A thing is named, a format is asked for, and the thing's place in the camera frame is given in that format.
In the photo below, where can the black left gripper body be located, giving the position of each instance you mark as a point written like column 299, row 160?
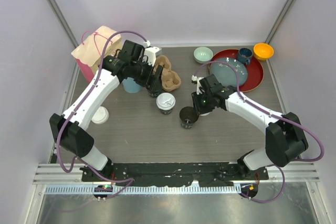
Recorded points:
column 150, row 81

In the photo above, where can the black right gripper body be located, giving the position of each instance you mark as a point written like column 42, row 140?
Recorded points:
column 202, row 102

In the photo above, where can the single white cup lid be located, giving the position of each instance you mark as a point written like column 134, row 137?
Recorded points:
column 165, row 99

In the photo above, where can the black paper coffee cup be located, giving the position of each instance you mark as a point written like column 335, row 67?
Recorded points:
column 188, row 117

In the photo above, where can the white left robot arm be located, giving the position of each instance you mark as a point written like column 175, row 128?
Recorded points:
column 69, row 129

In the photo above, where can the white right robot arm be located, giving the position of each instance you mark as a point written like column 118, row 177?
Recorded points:
column 284, row 138

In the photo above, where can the brown cardboard cup carrier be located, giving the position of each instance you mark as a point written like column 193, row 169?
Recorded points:
column 170, row 79

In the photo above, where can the dark blue ceramic plate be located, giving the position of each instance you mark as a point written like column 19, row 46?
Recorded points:
column 225, row 72

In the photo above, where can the light blue straw cup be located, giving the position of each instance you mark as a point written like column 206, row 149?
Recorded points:
column 130, row 86

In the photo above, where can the mint green ceramic bowl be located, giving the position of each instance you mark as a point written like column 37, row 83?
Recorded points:
column 203, row 55

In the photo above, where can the red round tray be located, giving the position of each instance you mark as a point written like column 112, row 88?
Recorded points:
column 255, row 69

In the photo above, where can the dark blue ceramic mug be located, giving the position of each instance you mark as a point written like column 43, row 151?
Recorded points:
column 244, row 56

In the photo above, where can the pink kraft paper bag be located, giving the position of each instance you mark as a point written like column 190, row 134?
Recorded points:
column 88, row 54

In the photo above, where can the orange bowl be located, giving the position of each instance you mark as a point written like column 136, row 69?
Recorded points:
column 263, row 51

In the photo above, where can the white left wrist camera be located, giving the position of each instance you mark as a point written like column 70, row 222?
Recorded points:
column 150, row 53

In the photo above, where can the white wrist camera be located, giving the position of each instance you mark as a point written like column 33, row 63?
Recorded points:
column 196, row 81
column 150, row 53

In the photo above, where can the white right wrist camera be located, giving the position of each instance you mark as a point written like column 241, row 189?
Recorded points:
column 196, row 81

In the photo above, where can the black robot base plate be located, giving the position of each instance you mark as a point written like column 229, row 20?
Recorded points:
column 208, row 174

